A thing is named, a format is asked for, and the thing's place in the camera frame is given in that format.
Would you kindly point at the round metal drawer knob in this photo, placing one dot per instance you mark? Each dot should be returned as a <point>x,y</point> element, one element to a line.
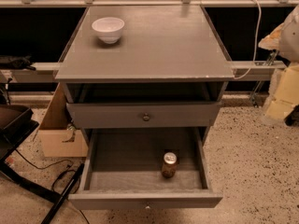
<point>146,117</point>

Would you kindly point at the cardboard box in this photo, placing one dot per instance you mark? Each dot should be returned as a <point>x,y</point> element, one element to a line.
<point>59,136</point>

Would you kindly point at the closed grey top drawer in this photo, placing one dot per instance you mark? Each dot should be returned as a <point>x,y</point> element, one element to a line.
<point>93,116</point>

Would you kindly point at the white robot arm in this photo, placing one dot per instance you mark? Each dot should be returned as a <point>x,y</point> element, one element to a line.
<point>283,100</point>

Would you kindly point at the grey drawer cabinet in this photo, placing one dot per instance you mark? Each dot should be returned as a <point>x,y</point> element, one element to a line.
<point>166,54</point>

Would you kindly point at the open grey middle drawer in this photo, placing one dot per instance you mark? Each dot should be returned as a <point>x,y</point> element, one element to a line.
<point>123,170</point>

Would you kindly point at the orange soda can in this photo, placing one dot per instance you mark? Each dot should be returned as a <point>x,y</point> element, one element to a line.
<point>169,165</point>

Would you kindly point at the white ceramic bowl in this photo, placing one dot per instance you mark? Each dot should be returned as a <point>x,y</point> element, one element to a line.
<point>108,29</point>

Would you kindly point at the black chair base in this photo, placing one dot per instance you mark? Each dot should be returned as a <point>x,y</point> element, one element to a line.
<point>16,124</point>

